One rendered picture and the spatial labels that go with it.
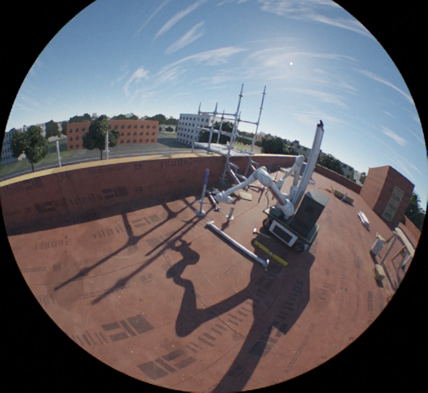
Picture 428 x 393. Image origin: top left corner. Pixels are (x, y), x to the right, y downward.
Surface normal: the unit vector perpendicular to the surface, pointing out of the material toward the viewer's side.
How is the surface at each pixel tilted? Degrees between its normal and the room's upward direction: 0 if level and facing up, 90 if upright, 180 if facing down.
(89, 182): 90
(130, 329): 0
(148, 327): 0
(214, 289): 0
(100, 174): 90
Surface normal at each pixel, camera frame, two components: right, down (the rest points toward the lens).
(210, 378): 0.18, -0.91
